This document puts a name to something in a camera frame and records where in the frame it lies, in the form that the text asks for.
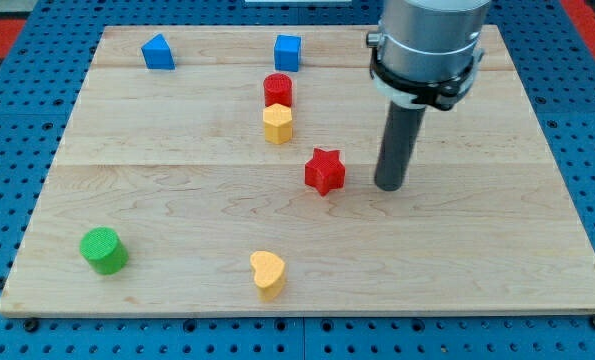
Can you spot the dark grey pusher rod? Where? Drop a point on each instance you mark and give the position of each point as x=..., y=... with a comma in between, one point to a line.
x=398, y=141

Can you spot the red cylinder block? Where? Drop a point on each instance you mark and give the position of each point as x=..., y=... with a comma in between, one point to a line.
x=277, y=89

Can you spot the yellow hexagon block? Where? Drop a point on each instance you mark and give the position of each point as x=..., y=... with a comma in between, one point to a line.
x=277, y=123

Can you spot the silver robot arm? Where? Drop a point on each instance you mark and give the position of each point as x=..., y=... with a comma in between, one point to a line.
x=425, y=52

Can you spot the wooden board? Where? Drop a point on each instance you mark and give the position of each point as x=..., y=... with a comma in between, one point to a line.
x=175, y=162

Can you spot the yellow heart block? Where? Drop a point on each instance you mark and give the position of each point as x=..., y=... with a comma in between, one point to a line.
x=269, y=274

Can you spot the red star block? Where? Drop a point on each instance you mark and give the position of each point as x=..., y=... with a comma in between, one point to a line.
x=325, y=171

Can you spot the blue triangle block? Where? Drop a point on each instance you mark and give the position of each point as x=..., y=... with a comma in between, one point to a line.
x=157, y=54

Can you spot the green cylinder block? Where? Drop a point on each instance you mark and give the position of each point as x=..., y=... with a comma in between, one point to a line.
x=103, y=250

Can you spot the blue cube block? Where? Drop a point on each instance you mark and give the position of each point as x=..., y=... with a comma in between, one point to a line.
x=287, y=53

